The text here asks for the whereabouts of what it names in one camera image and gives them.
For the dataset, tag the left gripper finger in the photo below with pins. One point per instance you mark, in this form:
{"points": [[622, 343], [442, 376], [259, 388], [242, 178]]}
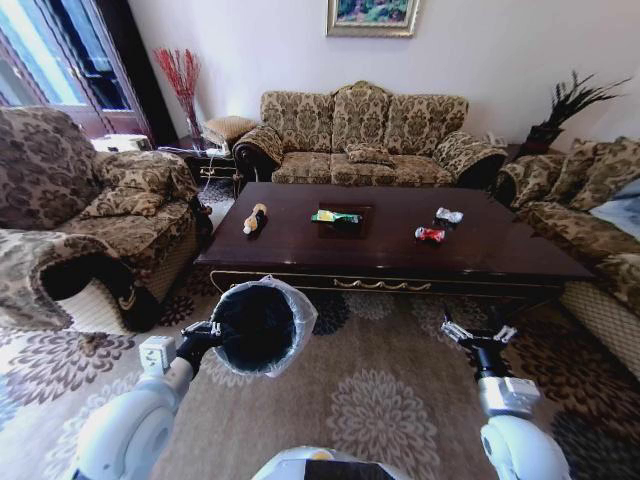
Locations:
{"points": [[216, 329], [197, 329]]}

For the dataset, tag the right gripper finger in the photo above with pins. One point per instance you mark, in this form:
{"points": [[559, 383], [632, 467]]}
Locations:
{"points": [[505, 333], [452, 329]]}

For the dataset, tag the black round trash bin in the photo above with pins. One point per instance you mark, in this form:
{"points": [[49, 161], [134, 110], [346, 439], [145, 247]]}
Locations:
{"points": [[255, 327]]}

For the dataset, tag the clear plastic bin liner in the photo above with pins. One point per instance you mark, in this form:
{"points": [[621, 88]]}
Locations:
{"points": [[302, 312]]}

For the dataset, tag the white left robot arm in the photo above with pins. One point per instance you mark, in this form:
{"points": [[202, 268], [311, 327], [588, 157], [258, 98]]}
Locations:
{"points": [[135, 425]]}

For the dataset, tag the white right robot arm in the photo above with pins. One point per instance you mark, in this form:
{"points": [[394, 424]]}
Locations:
{"points": [[520, 445]]}

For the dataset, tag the dark wooden coffee table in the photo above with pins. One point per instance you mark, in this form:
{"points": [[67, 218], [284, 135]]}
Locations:
{"points": [[390, 260]]}

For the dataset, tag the crushed red can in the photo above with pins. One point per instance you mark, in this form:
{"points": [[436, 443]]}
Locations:
{"points": [[430, 234]]}

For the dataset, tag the beige floral rug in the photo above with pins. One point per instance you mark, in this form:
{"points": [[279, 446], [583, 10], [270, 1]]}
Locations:
{"points": [[380, 400]]}

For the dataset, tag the crumpled silver wrapper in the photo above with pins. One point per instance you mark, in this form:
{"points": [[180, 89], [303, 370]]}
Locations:
{"points": [[448, 217]]}

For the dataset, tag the brown banana peel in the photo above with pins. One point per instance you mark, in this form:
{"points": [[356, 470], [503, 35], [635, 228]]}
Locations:
{"points": [[255, 219]]}

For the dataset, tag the floral sofa with blue cloth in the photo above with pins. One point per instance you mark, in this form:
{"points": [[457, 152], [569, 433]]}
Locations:
{"points": [[570, 235]]}

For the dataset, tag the flat floral armchair cushion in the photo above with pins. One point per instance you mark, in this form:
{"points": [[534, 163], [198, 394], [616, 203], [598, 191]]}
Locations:
{"points": [[122, 202]]}

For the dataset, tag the green snack bag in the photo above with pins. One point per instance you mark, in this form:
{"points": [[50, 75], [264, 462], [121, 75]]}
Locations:
{"points": [[336, 217]]}

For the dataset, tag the dark glass side table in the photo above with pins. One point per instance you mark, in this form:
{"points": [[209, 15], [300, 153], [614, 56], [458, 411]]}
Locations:
{"points": [[200, 162]]}

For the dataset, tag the pale blue cloth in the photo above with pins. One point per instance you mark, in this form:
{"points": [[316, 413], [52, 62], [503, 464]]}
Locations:
{"points": [[622, 207]]}

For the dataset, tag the white robot front shell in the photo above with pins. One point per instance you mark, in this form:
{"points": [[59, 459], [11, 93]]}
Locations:
{"points": [[330, 465]]}

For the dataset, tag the floral armchair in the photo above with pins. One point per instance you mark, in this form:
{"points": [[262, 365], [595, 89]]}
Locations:
{"points": [[55, 200]]}

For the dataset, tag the large floral back cushion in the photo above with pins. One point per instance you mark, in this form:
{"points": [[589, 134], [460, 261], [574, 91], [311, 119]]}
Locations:
{"points": [[607, 170]]}

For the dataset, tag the small floral sofa cushion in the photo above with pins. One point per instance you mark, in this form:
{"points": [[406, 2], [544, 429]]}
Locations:
{"points": [[369, 153]]}

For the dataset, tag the white telephone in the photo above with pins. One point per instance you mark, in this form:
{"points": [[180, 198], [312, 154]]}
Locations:
{"points": [[494, 137]]}

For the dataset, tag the beige padded stool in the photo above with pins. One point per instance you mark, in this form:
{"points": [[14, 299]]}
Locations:
{"points": [[227, 127]]}

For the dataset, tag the floral three-seat sofa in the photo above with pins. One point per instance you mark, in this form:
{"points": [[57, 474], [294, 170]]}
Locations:
{"points": [[360, 125]]}

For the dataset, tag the dark feathery potted plant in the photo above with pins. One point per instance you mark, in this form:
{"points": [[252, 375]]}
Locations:
{"points": [[570, 102]]}

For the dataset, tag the red branches in vase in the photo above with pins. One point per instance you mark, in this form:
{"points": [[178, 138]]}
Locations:
{"points": [[181, 82]]}

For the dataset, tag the dark framed glass door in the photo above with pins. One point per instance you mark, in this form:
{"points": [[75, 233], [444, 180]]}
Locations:
{"points": [[75, 60]]}

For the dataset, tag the gold framed painting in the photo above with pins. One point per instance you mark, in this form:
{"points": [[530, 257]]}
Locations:
{"points": [[372, 15]]}

